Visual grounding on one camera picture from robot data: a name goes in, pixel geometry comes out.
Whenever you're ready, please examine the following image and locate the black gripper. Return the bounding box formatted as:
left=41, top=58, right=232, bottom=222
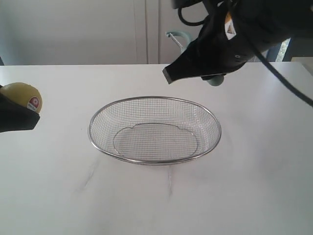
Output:
left=162, top=0, right=257, bottom=84

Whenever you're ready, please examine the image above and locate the yellow lemon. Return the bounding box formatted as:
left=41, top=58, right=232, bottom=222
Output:
left=0, top=82, right=43, bottom=114

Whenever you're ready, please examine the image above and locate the teal handled peeler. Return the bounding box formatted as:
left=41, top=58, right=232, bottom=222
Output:
left=166, top=30, right=224, bottom=87

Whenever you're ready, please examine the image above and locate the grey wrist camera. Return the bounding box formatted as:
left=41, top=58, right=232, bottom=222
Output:
left=171, top=0, right=202, bottom=9

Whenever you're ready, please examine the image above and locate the steel wire mesh basket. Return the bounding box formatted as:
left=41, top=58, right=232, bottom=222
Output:
left=88, top=96, right=222, bottom=165

